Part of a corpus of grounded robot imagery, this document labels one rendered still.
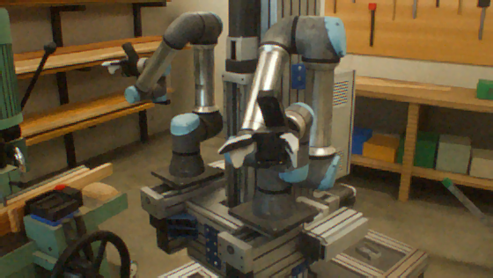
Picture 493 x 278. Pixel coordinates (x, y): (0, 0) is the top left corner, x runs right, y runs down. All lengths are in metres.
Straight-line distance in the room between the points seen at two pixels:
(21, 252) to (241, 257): 0.64
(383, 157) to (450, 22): 1.23
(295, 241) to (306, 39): 0.70
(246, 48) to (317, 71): 0.35
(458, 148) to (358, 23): 1.39
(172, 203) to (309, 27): 0.90
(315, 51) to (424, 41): 2.71
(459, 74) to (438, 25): 0.44
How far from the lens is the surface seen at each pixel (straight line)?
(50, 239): 1.23
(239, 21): 1.54
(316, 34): 1.27
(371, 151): 3.73
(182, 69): 5.13
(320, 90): 1.30
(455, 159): 3.63
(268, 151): 0.92
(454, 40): 3.89
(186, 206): 1.81
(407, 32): 3.95
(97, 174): 1.61
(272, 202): 1.44
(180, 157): 1.78
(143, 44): 4.24
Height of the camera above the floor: 1.51
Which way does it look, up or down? 18 degrees down
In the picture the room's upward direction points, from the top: straight up
